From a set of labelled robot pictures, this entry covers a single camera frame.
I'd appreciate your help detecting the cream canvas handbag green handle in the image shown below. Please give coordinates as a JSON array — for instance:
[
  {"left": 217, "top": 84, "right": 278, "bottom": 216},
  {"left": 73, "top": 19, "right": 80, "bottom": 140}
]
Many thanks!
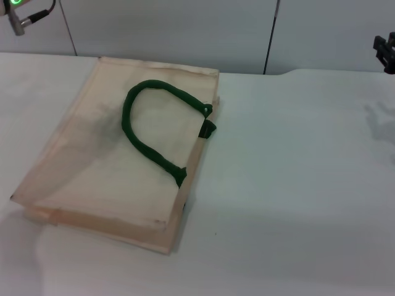
[{"left": 10, "top": 55, "right": 221, "bottom": 257}]

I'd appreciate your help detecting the black vertical wall strip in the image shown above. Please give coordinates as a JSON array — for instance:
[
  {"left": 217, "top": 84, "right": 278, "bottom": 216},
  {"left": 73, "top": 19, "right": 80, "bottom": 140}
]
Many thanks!
[{"left": 262, "top": 0, "right": 281, "bottom": 75}]

